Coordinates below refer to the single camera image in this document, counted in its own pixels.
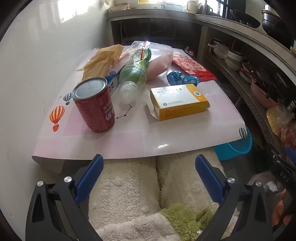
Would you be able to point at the dark kettle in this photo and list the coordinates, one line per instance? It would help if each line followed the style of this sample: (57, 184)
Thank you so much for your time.
(204, 9)

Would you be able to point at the yellow plastic bag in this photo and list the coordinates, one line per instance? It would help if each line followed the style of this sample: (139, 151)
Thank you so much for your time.
(277, 120)

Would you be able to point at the white plastic bag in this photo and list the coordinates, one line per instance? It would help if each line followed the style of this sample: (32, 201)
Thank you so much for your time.
(218, 49)

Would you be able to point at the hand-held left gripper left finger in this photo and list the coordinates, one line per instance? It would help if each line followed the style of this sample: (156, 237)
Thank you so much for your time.
(91, 176)

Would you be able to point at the yellow cloth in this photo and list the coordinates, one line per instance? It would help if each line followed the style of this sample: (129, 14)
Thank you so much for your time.
(101, 60)

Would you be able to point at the clear plastic container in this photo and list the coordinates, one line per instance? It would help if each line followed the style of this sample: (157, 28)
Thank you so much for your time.
(161, 49)

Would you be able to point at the stack of white bowls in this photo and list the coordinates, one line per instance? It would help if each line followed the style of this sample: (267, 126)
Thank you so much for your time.
(234, 60)

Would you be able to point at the yellow and white medicine box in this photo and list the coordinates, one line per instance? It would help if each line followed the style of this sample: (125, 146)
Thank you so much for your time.
(180, 102)

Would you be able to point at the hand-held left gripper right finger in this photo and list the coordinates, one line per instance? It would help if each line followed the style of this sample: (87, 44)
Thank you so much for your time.
(208, 178)

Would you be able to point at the clear bottle with green label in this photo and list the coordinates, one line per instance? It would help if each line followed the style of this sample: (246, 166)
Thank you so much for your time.
(134, 75)

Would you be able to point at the stack of plates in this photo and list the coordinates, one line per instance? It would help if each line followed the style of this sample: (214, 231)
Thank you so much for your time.
(246, 73)

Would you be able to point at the black wok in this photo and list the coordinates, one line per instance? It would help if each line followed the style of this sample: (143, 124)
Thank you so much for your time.
(245, 18)

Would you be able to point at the blue foil wrapper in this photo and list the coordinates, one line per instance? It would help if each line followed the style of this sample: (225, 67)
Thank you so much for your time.
(191, 80)
(175, 77)

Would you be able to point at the green fluffy cloth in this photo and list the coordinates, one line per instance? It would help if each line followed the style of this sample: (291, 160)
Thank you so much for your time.
(182, 217)

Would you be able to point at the pink basin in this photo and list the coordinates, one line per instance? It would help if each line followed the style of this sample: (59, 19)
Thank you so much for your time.
(262, 95)

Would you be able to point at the black pot with steel rim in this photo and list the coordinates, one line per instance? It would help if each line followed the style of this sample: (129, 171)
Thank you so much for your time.
(275, 25)

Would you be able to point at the wooden board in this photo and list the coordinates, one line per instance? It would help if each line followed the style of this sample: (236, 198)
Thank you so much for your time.
(293, 50)

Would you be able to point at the red plastic bag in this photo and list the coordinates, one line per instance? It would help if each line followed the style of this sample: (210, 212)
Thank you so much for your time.
(289, 135)

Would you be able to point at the blue plastic basket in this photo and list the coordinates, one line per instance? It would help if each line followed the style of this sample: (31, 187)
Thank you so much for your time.
(238, 148)

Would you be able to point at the balloon print table cover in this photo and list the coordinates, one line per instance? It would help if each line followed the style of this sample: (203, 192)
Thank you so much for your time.
(185, 134)

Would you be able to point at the red drink can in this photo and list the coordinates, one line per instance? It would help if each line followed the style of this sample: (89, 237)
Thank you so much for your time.
(94, 111)

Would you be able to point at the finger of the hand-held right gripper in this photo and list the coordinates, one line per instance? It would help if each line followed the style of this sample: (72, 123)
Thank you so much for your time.
(291, 153)

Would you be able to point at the long white printed carton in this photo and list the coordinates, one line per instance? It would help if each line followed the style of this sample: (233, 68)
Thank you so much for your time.
(112, 81)

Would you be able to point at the clear wrapper with red print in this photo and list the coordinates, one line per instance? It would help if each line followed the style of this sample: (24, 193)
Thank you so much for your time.
(127, 55)

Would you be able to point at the person's right hand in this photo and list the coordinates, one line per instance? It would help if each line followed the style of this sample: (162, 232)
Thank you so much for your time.
(278, 210)

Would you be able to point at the red snack packet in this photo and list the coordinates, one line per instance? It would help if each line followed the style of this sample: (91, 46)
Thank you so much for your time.
(194, 67)

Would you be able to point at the white mug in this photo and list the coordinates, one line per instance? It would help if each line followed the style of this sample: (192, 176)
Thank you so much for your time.
(191, 6)

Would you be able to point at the pale bowl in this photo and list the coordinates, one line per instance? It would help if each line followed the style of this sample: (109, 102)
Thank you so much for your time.
(122, 5)

